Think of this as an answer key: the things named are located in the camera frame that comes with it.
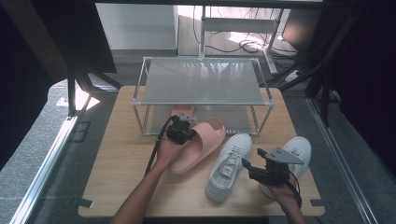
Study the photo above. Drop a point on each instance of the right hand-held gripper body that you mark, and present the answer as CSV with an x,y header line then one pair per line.
x,y
274,174

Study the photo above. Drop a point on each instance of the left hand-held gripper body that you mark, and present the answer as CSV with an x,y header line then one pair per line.
x,y
178,132

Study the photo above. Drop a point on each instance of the pink slipper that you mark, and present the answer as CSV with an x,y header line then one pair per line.
x,y
202,140
182,110

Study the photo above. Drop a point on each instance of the white sneaker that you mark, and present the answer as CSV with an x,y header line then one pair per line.
x,y
300,146
227,174

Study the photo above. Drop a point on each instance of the clear two-tier shoe rack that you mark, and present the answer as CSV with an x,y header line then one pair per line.
x,y
202,81

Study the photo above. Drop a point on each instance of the person's right hand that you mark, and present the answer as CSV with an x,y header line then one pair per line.
x,y
288,194

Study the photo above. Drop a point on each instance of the person's left hand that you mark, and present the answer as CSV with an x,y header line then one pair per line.
x,y
166,155

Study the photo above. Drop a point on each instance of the black metal stand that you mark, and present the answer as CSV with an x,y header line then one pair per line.
x,y
325,102
71,93

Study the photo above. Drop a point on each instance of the white power strip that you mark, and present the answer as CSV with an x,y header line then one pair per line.
x,y
292,76

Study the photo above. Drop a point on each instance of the white cabinet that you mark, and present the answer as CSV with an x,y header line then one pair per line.
x,y
137,28

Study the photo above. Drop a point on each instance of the black computer case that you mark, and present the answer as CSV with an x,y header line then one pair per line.
x,y
299,34

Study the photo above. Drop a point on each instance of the black curtain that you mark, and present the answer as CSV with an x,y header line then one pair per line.
x,y
84,34
373,77

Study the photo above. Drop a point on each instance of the aluminium rail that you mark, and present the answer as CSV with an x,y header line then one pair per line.
x,y
341,161
46,169

